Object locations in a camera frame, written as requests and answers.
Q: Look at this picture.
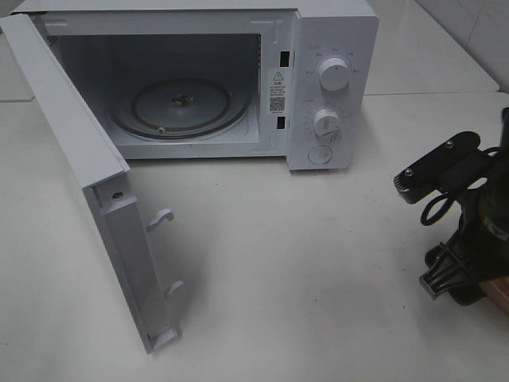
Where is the white microwave oven body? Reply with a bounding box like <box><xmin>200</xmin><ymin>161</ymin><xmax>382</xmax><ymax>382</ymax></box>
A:
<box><xmin>9</xmin><ymin>1</ymin><xmax>379</xmax><ymax>170</ymax></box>

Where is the upper white power knob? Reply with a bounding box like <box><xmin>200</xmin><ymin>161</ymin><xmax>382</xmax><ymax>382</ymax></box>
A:
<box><xmin>318</xmin><ymin>56</ymin><xmax>351</xmax><ymax>92</ymax></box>

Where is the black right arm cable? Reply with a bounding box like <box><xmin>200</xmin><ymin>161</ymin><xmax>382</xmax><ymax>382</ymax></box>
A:
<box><xmin>419</xmin><ymin>146</ymin><xmax>502</xmax><ymax>228</ymax></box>

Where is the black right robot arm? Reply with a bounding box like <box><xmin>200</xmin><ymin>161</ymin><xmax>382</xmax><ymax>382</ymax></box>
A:
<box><xmin>398</xmin><ymin>109</ymin><xmax>508</xmax><ymax>310</ymax></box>

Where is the white timer knob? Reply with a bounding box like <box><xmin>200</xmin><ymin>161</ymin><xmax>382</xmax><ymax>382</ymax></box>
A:
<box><xmin>313</xmin><ymin>109</ymin><xmax>342</xmax><ymax>137</ymax></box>

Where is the pink round plate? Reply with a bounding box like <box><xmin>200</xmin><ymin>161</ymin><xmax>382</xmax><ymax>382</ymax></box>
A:
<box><xmin>480</xmin><ymin>277</ymin><xmax>509</xmax><ymax>313</ymax></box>

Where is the white warning label sticker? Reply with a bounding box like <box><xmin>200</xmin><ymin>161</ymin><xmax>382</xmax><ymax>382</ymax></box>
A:
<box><xmin>266</xmin><ymin>67</ymin><xmax>289</xmax><ymax>115</ymax></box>

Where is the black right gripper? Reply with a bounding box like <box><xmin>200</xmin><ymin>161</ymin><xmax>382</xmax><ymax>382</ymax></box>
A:
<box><xmin>419</xmin><ymin>150</ymin><xmax>508</xmax><ymax>306</ymax></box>

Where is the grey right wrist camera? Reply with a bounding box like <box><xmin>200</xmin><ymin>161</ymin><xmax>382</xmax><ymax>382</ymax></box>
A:
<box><xmin>394</xmin><ymin>131</ymin><xmax>480</xmax><ymax>205</ymax></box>

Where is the white microwave door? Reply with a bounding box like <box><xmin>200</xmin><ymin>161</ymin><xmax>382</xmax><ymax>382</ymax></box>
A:
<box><xmin>1</xmin><ymin>14</ymin><xmax>183</xmax><ymax>353</ymax></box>

